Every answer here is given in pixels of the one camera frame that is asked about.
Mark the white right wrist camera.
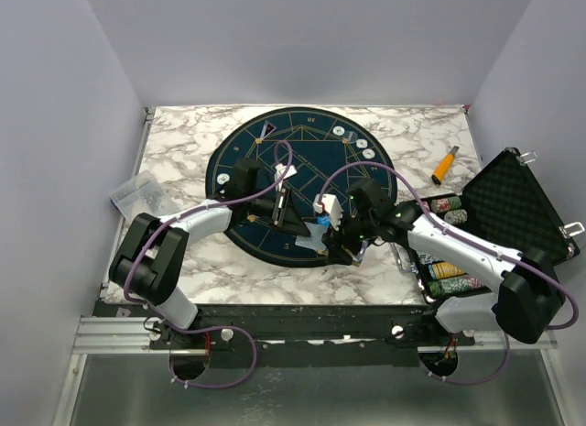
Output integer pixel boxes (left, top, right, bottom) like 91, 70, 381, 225
313, 194, 343, 231

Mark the clear big blind button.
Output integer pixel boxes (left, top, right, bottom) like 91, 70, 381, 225
342, 130, 358, 144

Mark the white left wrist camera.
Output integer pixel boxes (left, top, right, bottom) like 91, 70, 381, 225
275, 163, 297, 182

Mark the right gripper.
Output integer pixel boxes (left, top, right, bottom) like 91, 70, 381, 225
321, 206, 378, 266

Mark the clear plastic screw box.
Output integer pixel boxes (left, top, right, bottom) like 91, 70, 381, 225
109, 170, 176, 221

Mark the yellow utility knife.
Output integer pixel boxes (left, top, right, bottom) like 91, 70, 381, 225
431, 146, 460, 186

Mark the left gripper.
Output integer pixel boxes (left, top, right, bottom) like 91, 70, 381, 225
245, 188, 311, 237

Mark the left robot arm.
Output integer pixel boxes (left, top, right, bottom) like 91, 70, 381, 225
108, 158, 310, 348

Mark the aluminium frame rail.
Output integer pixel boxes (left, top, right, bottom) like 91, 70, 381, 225
72, 317, 559, 355

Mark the yellow chip stack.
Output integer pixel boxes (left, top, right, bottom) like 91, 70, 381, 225
428, 262, 465, 280

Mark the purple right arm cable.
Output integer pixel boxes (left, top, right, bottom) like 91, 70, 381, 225
318, 162, 577, 386

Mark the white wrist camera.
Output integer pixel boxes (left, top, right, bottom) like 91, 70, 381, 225
275, 163, 297, 182
313, 194, 343, 231

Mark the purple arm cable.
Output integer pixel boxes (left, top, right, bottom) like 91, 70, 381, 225
318, 162, 577, 386
123, 139, 295, 390

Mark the round blue poker mat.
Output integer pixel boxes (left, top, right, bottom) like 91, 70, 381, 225
205, 106, 399, 268

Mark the black poker chip case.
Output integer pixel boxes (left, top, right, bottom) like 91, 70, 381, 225
394, 147, 581, 302

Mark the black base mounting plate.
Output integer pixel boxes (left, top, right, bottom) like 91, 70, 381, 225
93, 300, 477, 370

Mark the deck of playing cards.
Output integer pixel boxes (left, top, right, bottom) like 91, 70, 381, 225
295, 223, 327, 252

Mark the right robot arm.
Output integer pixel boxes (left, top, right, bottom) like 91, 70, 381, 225
313, 179, 564, 345

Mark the dark green chip stack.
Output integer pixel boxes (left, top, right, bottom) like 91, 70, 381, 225
430, 196, 461, 214

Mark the blue small blind button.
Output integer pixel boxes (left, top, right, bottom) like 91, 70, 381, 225
317, 214, 331, 227

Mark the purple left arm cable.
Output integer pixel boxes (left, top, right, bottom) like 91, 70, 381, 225
123, 139, 295, 390

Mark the white grey chip stack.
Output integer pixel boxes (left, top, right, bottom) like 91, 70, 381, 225
443, 209, 468, 225

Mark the blue playing card box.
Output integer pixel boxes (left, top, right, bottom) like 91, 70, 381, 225
351, 240, 369, 267

